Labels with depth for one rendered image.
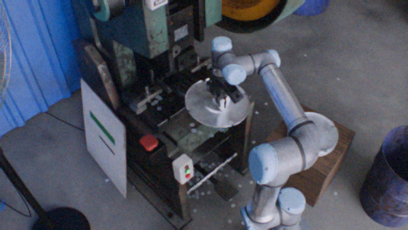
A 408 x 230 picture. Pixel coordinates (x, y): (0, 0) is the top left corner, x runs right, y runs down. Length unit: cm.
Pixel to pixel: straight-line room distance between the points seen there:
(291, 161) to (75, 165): 173
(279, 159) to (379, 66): 238
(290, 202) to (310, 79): 168
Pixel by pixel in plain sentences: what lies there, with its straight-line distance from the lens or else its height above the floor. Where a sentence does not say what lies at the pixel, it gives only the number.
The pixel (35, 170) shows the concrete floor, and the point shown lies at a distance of 267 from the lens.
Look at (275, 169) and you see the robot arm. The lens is 112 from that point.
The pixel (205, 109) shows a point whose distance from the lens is 165.
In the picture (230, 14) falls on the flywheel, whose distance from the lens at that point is 184.
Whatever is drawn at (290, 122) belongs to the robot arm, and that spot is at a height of 107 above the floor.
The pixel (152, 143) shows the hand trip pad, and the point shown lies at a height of 76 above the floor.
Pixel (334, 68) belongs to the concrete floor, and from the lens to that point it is 322.
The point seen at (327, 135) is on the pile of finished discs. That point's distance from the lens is 215.
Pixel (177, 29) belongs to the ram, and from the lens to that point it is 158.
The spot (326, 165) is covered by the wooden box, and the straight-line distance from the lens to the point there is 207.
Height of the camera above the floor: 198
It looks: 48 degrees down
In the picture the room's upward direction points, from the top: straight up
